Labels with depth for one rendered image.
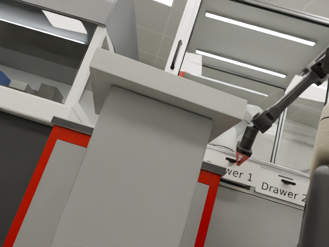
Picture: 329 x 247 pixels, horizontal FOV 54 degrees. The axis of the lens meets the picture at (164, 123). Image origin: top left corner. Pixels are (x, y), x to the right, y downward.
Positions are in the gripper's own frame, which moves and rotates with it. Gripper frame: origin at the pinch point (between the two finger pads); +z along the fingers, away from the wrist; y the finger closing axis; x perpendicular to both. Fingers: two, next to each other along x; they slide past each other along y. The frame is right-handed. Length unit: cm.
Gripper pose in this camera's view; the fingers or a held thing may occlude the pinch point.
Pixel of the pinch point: (238, 163)
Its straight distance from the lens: 161.0
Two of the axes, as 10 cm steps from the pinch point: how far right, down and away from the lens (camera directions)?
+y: 1.6, -3.2, 9.3
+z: -2.7, 9.0, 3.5
